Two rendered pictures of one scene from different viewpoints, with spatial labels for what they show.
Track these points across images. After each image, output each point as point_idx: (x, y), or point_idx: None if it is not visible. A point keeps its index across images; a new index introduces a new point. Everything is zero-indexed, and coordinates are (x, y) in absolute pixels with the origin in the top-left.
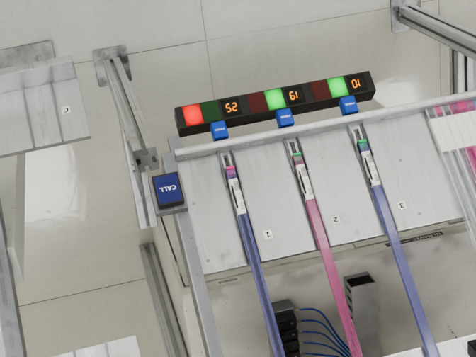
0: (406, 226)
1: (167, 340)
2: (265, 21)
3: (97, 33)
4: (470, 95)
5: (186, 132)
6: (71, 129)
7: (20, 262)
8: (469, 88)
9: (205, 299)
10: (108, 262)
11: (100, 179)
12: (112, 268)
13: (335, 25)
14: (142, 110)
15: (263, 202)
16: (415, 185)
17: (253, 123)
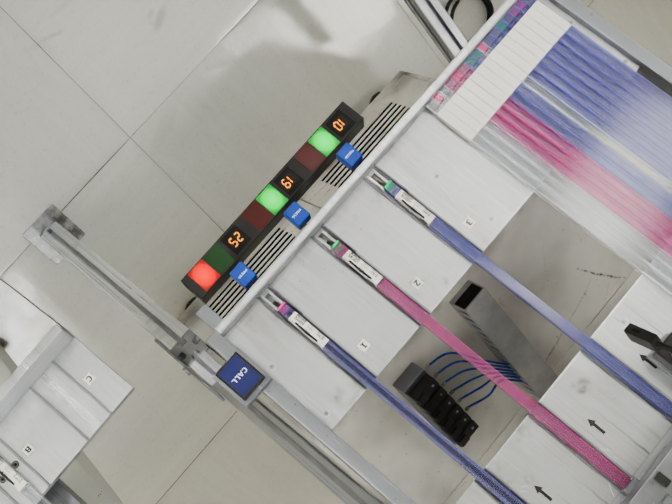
0: (487, 240)
1: (317, 473)
2: (177, 72)
3: (14, 214)
4: (459, 60)
5: (210, 295)
6: (110, 395)
7: None
8: (436, 7)
9: (351, 454)
10: (191, 421)
11: (125, 351)
12: (199, 424)
13: (250, 23)
14: (117, 254)
15: (337, 315)
16: (468, 191)
17: (238, 181)
